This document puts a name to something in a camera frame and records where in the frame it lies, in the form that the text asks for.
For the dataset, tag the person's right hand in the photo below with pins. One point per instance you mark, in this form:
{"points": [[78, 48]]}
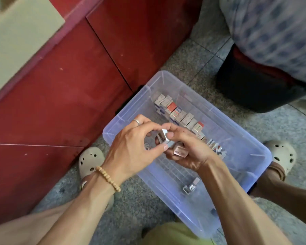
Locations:
{"points": [[194, 149]]}

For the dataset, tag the person's left hand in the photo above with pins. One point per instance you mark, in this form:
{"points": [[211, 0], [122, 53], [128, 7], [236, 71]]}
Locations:
{"points": [[132, 150]]}

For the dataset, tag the row of erasers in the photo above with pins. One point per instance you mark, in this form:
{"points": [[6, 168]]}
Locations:
{"points": [[181, 115]]}

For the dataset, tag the pile of boxed erasers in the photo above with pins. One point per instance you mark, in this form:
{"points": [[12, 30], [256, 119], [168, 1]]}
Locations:
{"points": [[191, 186]]}

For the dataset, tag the clear plastic storage bin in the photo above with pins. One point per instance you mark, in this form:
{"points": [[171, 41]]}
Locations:
{"points": [[234, 150]]}

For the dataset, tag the wooden compartment tray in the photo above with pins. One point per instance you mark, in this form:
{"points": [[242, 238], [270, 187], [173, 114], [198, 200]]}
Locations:
{"points": [[20, 38]]}

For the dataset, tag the person's right forearm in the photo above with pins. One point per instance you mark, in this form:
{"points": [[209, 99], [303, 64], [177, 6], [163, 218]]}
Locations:
{"points": [[239, 206]]}

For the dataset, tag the person's left forearm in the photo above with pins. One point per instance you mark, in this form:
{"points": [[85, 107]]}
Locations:
{"points": [[76, 216]]}

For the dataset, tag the person's left cream clog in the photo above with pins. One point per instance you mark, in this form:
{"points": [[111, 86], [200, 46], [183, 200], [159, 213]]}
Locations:
{"points": [[91, 160]]}

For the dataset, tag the person's cream clog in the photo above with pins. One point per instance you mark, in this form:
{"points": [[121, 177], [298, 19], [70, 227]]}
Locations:
{"points": [[91, 160], [283, 153]]}

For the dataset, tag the person's right cream clog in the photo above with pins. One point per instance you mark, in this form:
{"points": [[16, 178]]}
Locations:
{"points": [[283, 153]]}

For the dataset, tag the person's right leg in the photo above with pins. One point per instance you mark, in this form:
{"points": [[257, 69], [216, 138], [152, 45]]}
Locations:
{"points": [[290, 199]]}

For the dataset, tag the person's leg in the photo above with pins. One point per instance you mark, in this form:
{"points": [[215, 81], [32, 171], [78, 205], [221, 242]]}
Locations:
{"points": [[290, 199], [20, 227]]}

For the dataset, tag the person's left leg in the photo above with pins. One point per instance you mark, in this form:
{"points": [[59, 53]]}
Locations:
{"points": [[20, 227]]}

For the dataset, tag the red display counter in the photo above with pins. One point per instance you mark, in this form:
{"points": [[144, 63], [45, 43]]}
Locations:
{"points": [[66, 99]]}

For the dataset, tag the black stool red cushion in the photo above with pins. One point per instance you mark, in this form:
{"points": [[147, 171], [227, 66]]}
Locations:
{"points": [[255, 86]]}

